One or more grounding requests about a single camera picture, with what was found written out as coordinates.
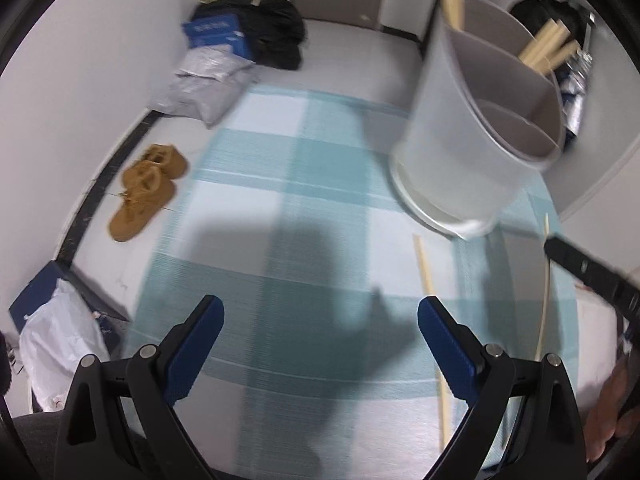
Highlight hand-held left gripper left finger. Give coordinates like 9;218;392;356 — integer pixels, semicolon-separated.
57;295;225;480

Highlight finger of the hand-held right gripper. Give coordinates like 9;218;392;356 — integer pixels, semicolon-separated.
543;236;622;307

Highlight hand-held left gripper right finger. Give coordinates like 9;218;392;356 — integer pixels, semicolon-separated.
417;296;587;480

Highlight white divided utensil holder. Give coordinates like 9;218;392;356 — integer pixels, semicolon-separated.
390;0;567;242

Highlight person's right hand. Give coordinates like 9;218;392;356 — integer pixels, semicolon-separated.
582;359;640;464

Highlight white plastic bag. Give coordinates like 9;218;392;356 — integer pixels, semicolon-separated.
20;279;111;412

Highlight flat dark blue box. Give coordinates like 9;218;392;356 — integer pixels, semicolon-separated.
9;260;132;337

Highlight silver folding umbrella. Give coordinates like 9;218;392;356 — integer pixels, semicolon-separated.
556;15;597;137

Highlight teal plaid mat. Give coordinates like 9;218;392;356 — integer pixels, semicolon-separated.
120;85;584;467

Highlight grey trouser leg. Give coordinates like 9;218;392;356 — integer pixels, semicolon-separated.
9;410;68;480

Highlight large grey mailer bag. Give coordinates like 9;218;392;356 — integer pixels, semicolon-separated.
150;66;259;129

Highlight black backpack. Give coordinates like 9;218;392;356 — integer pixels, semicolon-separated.
507;0;589;63

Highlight small wrinkled grey mailer bag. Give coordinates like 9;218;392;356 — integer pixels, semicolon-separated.
177;49;252;82

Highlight chopsticks inside holder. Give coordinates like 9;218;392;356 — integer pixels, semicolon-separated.
419;0;482;47

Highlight blue cardboard box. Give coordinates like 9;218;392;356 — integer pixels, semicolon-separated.
181;12;251;61

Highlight black duffel bag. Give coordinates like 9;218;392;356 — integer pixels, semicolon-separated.
192;0;306;70

